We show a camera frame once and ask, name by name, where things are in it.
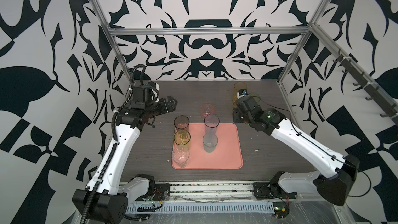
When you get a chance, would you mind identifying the tall green glass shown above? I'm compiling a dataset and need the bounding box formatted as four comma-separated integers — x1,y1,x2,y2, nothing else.
174,130,191,148

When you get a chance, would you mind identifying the white cable duct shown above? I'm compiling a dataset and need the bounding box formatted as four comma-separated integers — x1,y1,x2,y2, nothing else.
126,202,275,214

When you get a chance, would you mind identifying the tall blue glass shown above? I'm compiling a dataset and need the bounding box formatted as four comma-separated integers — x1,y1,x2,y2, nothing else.
204,114,220,135

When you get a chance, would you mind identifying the short green glass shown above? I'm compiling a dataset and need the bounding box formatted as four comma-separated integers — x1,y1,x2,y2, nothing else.
249,92,261,104

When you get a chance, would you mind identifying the teal glass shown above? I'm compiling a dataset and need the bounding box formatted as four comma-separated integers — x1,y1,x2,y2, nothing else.
203,133,218,153

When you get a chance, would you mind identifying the tall clear glass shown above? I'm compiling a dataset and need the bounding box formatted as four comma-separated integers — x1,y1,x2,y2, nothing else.
172,146,190,168

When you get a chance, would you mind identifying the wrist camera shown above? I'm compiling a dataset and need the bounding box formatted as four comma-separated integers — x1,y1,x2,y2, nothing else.
132,81,160,104
237,89,248,99

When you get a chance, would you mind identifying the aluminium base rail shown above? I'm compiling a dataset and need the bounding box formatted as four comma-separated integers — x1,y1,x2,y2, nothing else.
79,181,343,204

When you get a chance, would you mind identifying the pink tray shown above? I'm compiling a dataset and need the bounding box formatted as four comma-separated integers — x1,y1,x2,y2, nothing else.
172,123,243,170

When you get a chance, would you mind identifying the short pink glass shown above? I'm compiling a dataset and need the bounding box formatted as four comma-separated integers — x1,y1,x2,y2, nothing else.
200,104,215,119

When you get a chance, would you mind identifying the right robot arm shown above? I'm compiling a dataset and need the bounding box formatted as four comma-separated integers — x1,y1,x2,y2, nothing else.
233,95,361,206

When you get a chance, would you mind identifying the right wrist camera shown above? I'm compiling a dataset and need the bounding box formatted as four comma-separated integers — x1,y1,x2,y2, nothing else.
237,89,248,99

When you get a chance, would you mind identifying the tall dark grey glass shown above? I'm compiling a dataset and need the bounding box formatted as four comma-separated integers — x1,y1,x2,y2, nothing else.
174,115,190,131

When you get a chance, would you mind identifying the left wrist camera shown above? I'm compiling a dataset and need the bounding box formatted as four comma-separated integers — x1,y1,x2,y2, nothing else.
132,81,160,104

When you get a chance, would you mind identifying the tall yellow glass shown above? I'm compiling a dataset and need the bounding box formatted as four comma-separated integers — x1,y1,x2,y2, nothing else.
233,82,247,102

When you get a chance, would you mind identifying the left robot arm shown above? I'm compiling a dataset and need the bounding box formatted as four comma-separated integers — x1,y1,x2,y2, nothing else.
72,64,178,224

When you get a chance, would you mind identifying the black hook rail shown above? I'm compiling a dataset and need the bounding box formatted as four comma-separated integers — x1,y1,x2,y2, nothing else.
332,49,398,125

